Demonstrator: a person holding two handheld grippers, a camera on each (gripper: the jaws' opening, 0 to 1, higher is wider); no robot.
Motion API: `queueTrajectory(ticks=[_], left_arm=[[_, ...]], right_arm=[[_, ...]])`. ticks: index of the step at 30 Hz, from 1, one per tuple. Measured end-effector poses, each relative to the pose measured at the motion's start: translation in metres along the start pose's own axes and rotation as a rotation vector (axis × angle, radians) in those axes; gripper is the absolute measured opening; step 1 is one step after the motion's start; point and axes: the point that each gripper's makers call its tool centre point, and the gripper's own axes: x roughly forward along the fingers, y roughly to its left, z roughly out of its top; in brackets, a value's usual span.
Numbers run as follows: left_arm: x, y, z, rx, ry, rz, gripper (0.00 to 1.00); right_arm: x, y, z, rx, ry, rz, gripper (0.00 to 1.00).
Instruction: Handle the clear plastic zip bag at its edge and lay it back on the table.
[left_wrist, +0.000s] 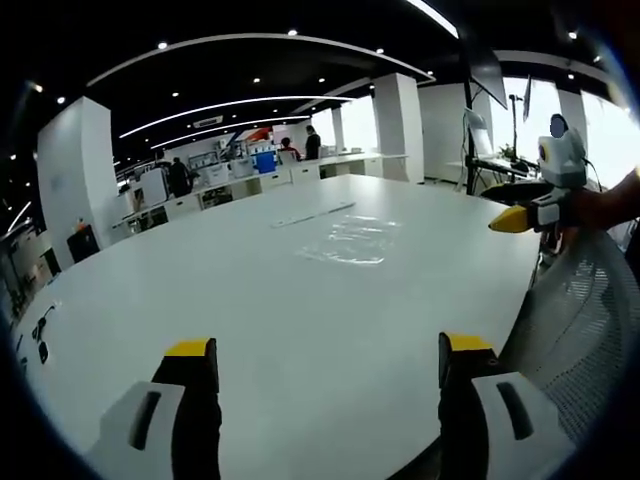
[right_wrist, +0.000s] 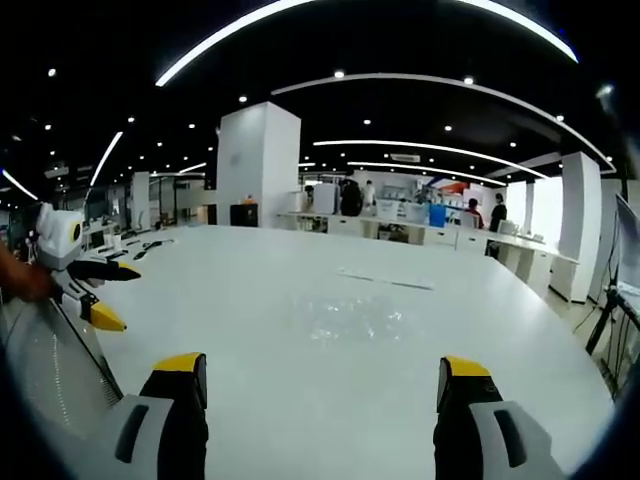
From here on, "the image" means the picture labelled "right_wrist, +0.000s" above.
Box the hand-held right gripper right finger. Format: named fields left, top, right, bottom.
left=432, top=355, right=566, bottom=480

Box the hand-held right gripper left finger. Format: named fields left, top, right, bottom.
left=74, top=351, right=209, bottom=480

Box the clear food packaging bag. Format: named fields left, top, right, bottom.
left=292, top=293, right=419, bottom=347

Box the person's left hand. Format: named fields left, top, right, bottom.
left=0, top=246, right=59, bottom=304

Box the black tool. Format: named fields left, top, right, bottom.
left=131, top=238, right=179, bottom=261

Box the grey ribbed panel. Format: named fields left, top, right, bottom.
left=0, top=293, right=125, bottom=441

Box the curved ceiling light strip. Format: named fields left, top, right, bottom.
left=154, top=0, right=580, bottom=88
left=88, top=130, right=125, bottom=187

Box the black box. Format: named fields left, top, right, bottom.
left=229, top=198, right=261, bottom=229

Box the black tripod stand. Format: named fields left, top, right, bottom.
left=585, top=282, right=640, bottom=399

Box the white square pillar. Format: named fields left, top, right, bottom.
left=215, top=101, right=303, bottom=230

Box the long white counter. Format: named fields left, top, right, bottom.
left=275, top=209, right=581, bottom=303

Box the monitor screen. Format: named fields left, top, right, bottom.
left=613, top=191, right=640, bottom=301

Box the white slim pillar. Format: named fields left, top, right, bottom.
left=557, top=151, right=603, bottom=261

